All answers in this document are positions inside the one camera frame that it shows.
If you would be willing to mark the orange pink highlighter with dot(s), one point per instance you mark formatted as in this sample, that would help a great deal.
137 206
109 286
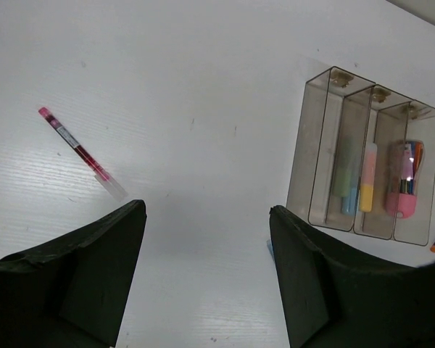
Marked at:
367 178

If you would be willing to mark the pink capped pen bundle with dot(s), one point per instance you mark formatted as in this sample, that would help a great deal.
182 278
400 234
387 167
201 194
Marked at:
404 164

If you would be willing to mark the pink blue pen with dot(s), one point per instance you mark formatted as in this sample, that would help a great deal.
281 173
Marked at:
100 174

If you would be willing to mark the green highlighter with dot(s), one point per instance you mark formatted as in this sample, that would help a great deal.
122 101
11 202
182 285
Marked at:
345 159

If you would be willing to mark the left clear plastic container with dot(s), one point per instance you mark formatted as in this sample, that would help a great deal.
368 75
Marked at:
323 122

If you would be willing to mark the clear plastic container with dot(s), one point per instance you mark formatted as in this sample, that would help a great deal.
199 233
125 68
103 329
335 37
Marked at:
364 121
406 137
323 122

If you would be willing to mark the light blue highlighter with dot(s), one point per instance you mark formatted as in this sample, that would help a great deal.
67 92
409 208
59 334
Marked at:
349 203

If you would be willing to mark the right clear plastic container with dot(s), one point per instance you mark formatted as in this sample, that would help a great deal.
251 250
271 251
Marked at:
406 137

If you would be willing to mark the middle clear plastic container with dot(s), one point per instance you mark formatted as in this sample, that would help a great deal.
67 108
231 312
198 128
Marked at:
364 121

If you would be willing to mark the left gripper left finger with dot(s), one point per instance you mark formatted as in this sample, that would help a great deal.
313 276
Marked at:
72 291

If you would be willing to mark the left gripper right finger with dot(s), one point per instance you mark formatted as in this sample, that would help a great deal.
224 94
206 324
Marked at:
334 295

